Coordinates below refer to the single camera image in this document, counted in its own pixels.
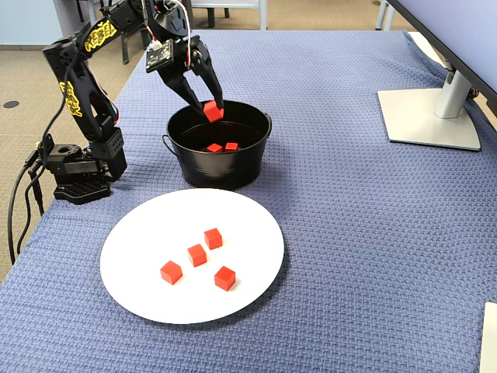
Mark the red cube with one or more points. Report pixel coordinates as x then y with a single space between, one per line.
171 272
231 146
213 113
213 239
197 255
214 148
224 278

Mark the monitor with silver stand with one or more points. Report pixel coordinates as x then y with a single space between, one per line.
427 120

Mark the black metal bucket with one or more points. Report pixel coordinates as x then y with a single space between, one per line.
217 171

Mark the black floor outlet disc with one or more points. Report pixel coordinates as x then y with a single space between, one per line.
11 104

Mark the white table leg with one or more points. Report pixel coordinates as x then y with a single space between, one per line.
92 9

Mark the blue woven tablecloth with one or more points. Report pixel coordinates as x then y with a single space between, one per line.
349 233

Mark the black chair leg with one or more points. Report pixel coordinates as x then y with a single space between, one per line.
211 17

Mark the black wrist camera board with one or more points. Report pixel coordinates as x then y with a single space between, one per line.
159 56

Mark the white flat panel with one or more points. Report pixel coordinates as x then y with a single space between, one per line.
489 338

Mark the grey table leg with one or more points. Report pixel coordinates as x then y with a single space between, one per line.
381 17

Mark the white round plate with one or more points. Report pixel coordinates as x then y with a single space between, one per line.
155 295

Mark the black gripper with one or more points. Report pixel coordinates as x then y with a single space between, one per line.
179 78

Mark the light grey table frame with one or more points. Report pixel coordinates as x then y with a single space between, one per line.
263 17

